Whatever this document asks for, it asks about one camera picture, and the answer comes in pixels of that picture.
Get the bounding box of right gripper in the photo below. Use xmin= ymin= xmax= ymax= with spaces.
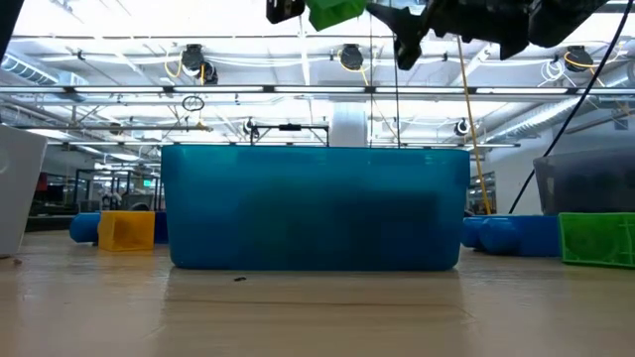
xmin=366 ymin=0 xmax=532 ymax=71

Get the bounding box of green big-stud toy block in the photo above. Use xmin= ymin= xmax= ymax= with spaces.
xmin=305 ymin=0 xmax=369 ymax=33

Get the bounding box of teal plastic bin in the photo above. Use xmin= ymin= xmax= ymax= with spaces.
xmin=160 ymin=144 xmax=471 ymax=273

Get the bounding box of smoky transparent plastic bin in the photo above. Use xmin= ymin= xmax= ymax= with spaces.
xmin=532 ymin=147 xmax=635 ymax=216

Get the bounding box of light grey plastic bin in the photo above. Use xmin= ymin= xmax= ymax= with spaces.
xmin=0 ymin=123 xmax=50 ymax=258

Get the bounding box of white round column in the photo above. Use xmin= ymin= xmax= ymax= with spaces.
xmin=329 ymin=102 xmax=369 ymax=148

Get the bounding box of large blue toy block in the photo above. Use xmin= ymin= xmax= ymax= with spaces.
xmin=460 ymin=214 xmax=563 ymax=258

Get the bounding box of yellow toy block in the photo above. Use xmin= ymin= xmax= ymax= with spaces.
xmin=97 ymin=209 xmax=157 ymax=253

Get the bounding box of black background rig frame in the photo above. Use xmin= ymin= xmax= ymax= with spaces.
xmin=250 ymin=123 xmax=330 ymax=147

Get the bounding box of yellow hanging cable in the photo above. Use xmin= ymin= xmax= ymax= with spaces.
xmin=454 ymin=37 xmax=493 ymax=216

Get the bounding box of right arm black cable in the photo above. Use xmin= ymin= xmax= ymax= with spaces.
xmin=508 ymin=0 xmax=634 ymax=215

